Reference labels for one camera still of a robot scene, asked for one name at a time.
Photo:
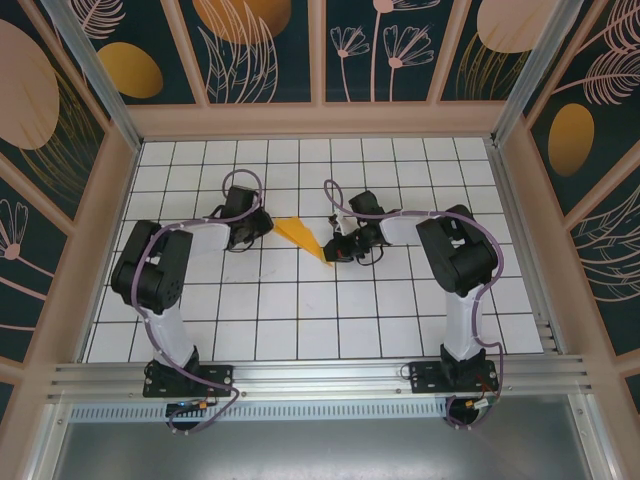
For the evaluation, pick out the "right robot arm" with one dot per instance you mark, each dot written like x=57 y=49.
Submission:
x=460 y=255

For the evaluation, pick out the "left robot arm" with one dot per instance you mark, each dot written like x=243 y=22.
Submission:
x=150 y=270

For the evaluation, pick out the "grey metal sheet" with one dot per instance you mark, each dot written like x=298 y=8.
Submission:
x=320 y=450

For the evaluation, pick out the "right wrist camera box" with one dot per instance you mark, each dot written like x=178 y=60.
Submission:
x=338 y=223

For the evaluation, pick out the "dark wall panel orange circle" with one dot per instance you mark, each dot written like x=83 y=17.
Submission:
x=280 y=60

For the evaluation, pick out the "aluminium side rail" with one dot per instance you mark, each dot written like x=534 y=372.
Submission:
x=520 y=240

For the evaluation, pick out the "dark wall panel pink circle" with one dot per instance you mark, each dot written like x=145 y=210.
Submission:
x=480 y=75
x=30 y=100

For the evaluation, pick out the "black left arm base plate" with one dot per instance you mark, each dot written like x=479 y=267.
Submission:
x=220 y=380

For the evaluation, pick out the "dark wall panel pink flowers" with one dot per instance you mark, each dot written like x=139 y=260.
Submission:
x=25 y=300
x=400 y=30

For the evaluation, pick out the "dark wall panel orange oval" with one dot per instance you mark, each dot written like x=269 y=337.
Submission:
x=600 y=125
x=150 y=50

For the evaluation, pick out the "long aluminium mounting rail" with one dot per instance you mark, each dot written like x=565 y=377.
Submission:
x=320 y=380

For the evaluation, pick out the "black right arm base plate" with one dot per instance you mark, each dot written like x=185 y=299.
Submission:
x=425 y=377

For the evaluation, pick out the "aluminium corner post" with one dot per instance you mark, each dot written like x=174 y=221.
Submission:
x=530 y=75
x=100 y=85

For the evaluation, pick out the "dark wall panel pink leaves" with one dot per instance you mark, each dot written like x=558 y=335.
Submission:
x=610 y=260

